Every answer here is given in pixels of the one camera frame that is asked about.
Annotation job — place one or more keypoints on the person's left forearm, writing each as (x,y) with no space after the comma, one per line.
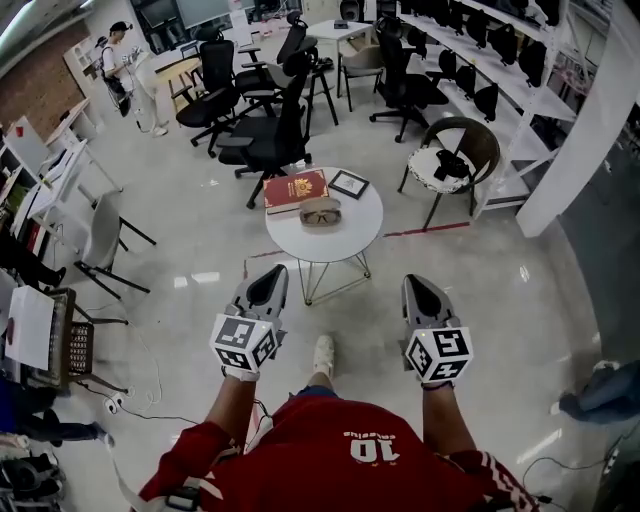
(230,405)

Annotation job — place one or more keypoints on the brown wicker chair white cushion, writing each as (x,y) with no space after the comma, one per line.
(450,150)

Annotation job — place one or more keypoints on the white round side table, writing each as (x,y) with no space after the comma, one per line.
(325,242)

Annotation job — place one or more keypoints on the brown glasses case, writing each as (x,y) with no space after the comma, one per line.
(320,206)

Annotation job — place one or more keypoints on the wooden chair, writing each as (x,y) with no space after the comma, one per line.
(182,85)

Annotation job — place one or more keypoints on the white pillar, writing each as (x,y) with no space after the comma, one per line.
(580,150)

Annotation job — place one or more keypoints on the person's white shoe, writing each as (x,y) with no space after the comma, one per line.
(324,352)

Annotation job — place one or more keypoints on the black mesh office chair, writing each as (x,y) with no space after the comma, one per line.
(215,100)
(405,90)
(280,60)
(275,135)

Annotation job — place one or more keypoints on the person's red jersey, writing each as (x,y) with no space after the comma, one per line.
(325,465)

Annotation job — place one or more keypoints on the red hardcover book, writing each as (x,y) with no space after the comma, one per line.
(292,192)

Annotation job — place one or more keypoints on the white desk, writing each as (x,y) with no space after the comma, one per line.
(55,170)

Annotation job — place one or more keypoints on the dark wooden lattice stool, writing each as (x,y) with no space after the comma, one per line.
(75,340)

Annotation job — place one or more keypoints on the black device on cushion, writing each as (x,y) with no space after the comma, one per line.
(451,164)

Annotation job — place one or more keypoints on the white paper sheet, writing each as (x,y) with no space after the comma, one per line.
(30,327)

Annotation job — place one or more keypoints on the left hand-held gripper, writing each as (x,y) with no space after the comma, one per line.
(240,340)

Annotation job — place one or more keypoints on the dark framed glasses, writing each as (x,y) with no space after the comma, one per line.
(320,217)

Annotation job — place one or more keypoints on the white power strip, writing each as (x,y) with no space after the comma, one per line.
(117,400)

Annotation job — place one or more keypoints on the person's leg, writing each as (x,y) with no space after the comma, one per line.
(320,379)

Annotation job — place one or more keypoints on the white metal shelf rack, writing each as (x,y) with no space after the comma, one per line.
(500,75)

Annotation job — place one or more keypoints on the black picture frame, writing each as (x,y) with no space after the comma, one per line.
(348,184)

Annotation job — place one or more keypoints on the beige armchair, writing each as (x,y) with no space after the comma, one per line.
(362,62)

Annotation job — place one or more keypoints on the grey plastic chair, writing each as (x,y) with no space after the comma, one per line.
(105,235)

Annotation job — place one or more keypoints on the white square table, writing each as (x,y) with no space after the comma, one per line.
(340,31)

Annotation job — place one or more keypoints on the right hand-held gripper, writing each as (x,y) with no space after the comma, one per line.
(440,352)

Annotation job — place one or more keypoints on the person's right forearm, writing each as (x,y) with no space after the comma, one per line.
(445,420)

